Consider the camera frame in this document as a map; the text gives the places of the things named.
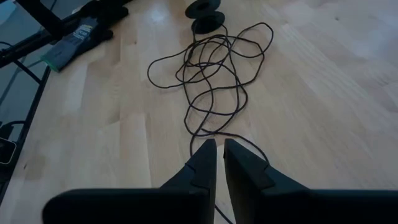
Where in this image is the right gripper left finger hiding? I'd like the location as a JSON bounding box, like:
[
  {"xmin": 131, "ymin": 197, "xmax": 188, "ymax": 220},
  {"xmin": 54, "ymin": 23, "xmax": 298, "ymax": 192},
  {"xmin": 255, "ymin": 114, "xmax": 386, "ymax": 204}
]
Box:
[{"xmin": 42, "ymin": 138, "xmax": 218, "ymax": 224}]

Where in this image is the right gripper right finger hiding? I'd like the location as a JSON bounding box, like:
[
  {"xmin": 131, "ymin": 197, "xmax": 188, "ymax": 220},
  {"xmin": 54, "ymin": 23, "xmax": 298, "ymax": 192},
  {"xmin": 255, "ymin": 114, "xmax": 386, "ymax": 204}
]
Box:
[{"xmin": 223, "ymin": 138, "xmax": 398, "ymax": 224}]

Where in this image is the thin black cord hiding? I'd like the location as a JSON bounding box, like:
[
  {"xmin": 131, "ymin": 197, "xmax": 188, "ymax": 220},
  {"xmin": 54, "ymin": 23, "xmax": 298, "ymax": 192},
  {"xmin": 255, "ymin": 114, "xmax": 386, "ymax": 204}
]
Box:
[{"xmin": 146, "ymin": 21, "xmax": 275, "ymax": 224}]

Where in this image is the black cord spool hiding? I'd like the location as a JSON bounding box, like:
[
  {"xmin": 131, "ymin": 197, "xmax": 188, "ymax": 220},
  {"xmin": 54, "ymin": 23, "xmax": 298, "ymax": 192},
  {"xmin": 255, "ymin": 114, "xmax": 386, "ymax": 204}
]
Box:
[{"xmin": 185, "ymin": 0, "xmax": 226, "ymax": 35}]

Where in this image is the black box white edge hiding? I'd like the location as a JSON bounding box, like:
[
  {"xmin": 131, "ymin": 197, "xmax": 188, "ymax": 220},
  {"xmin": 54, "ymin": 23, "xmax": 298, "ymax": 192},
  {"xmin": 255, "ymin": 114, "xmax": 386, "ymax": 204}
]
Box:
[{"xmin": 0, "ymin": 136, "xmax": 17, "ymax": 166}]

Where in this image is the black glove grey cuff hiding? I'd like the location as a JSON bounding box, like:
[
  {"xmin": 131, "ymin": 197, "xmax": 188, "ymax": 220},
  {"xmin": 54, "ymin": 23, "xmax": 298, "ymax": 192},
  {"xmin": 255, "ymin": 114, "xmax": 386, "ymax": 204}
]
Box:
[{"xmin": 40, "ymin": 15, "xmax": 114, "ymax": 73}]

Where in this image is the black work glove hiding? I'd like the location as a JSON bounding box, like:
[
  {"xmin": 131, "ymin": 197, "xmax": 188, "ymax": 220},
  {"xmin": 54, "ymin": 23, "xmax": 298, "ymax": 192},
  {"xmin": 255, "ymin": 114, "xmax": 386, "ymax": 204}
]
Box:
[{"xmin": 73, "ymin": 0, "xmax": 130, "ymax": 43}]

